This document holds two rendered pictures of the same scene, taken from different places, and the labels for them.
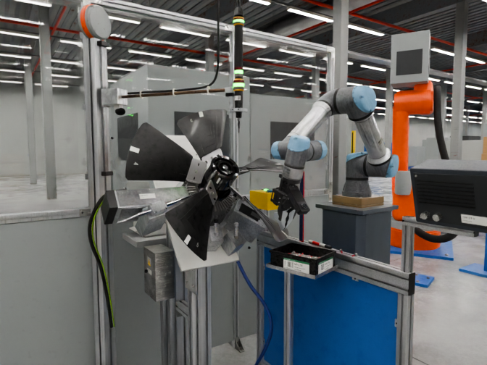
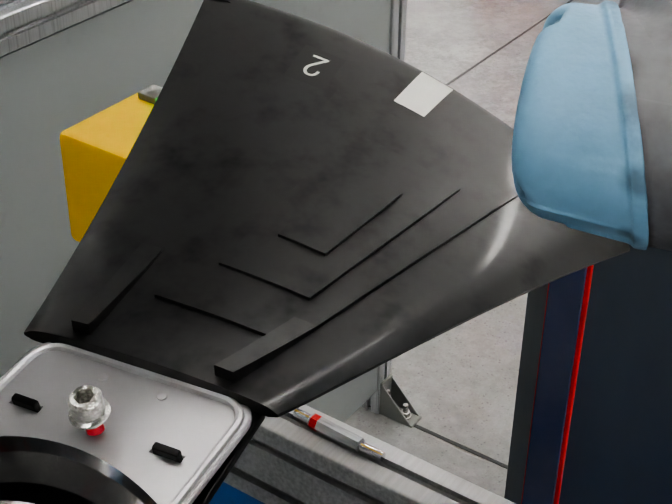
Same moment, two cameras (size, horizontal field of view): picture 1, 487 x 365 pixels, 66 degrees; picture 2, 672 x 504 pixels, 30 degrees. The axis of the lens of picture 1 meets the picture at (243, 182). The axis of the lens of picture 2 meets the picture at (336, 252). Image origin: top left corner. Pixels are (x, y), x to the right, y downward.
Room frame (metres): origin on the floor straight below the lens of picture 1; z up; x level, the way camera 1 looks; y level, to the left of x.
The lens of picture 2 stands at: (1.21, 0.07, 1.48)
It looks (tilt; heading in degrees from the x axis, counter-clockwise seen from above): 33 degrees down; 338
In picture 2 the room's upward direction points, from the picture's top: 1 degrees clockwise
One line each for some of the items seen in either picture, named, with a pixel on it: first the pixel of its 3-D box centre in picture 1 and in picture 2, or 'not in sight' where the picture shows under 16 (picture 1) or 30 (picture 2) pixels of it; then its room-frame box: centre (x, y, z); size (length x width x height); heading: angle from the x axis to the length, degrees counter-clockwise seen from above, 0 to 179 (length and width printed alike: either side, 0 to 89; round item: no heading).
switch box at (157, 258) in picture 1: (159, 271); not in sight; (1.67, 0.39, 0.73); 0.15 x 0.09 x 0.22; 34
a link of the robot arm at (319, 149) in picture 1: (309, 150); not in sight; (1.43, -0.25, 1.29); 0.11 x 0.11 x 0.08; 46
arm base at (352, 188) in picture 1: (356, 186); not in sight; (1.96, -0.60, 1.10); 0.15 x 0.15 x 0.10
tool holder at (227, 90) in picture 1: (236, 99); not in sight; (1.52, 0.03, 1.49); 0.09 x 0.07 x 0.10; 69
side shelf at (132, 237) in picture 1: (163, 235); not in sight; (1.91, 0.42, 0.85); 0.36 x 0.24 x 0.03; 124
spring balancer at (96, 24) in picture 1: (95, 22); not in sight; (1.78, 0.69, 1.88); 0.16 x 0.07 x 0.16; 159
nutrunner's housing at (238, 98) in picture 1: (238, 60); not in sight; (1.52, 0.02, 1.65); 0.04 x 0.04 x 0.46
